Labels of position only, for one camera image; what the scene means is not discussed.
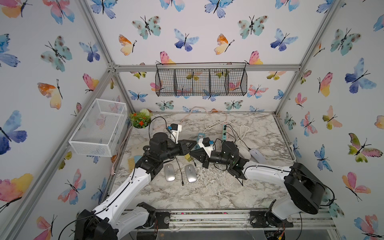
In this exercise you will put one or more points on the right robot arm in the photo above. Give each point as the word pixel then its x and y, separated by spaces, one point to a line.
pixel 305 191

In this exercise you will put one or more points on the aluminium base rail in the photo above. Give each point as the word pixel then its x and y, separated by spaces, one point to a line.
pixel 236 219

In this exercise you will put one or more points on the pink power strip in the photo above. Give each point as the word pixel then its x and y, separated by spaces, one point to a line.
pixel 224 133

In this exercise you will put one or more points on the white mouse back right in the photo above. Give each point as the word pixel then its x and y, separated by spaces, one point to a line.
pixel 257 156

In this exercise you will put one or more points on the grey mouse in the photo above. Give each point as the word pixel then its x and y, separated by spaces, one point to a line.
pixel 191 173

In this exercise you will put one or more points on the silver mouse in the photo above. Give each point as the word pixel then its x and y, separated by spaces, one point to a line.
pixel 169 173

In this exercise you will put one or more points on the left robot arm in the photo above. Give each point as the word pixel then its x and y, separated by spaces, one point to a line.
pixel 107 220

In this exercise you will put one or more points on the blue power strip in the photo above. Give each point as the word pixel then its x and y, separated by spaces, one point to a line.
pixel 199 137

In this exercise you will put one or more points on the white mesh wall basket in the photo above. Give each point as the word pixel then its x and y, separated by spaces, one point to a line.
pixel 100 129

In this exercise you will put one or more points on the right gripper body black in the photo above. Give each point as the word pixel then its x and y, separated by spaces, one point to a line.
pixel 217 159

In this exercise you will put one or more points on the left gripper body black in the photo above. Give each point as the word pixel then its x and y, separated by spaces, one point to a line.
pixel 172 151

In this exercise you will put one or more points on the black wire wall basket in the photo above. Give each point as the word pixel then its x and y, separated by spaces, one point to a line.
pixel 201 79

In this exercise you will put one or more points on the potted plant white pot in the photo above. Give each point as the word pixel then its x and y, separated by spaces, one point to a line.
pixel 141 119

